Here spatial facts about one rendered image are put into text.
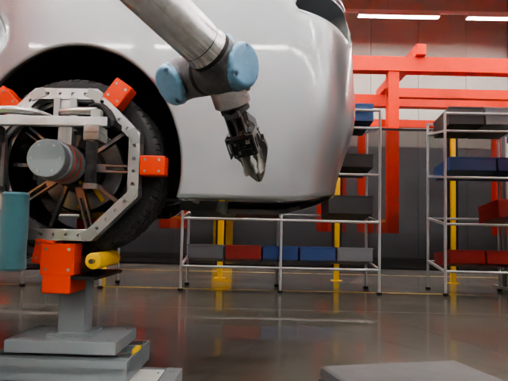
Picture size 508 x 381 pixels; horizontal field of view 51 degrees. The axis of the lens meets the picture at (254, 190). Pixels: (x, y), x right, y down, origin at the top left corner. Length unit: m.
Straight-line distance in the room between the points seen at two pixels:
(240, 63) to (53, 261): 1.17
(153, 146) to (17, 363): 0.89
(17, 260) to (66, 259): 0.16
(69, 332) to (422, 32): 10.90
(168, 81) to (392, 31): 11.05
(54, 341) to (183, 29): 1.38
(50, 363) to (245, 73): 1.35
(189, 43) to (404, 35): 11.21
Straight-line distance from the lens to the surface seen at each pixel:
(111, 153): 2.15
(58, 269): 1.97
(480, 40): 12.59
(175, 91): 1.13
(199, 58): 1.02
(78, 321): 2.14
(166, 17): 0.97
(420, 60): 8.40
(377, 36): 11.97
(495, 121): 6.15
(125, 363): 1.98
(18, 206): 1.91
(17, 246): 1.91
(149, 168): 1.90
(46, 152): 1.86
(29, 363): 2.09
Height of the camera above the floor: 0.63
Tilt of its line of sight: 4 degrees up
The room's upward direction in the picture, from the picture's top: 1 degrees clockwise
